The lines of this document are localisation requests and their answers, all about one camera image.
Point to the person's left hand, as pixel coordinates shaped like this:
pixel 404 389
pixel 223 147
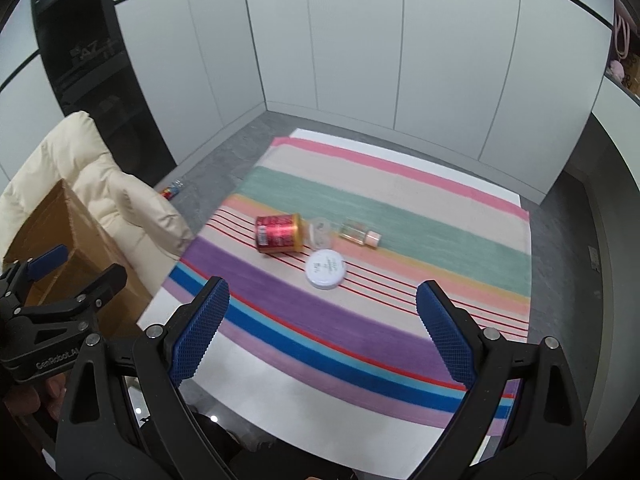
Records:
pixel 30 400

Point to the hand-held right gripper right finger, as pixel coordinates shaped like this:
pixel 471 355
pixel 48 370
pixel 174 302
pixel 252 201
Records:
pixel 447 330

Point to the small glass bottle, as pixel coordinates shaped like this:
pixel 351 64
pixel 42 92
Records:
pixel 355 231

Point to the brown cardboard box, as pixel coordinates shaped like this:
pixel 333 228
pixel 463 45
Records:
pixel 75 230

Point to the black glass cabinet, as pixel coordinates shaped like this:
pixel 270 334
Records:
pixel 100 85

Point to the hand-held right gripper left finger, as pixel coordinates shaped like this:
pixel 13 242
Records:
pixel 200 330

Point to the clear plastic cap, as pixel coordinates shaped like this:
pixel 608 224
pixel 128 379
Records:
pixel 320 232

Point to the wall socket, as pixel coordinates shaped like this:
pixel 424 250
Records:
pixel 594 256

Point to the cream padded chair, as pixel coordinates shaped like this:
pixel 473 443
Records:
pixel 100 170

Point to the red metal can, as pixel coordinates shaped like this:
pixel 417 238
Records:
pixel 275 232

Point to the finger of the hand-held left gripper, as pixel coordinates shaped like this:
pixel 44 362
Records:
pixel 47 259
pixel 100 285

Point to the small pink plush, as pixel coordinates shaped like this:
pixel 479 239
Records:
pixel 615 70

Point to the striped colourful cloth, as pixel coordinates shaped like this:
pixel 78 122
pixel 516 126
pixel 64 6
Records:
pixel 400 230

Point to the white table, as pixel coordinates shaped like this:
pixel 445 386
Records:
pixel 280 405

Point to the white round jar lid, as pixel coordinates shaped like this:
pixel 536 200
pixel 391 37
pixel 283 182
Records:
pixel 325 267

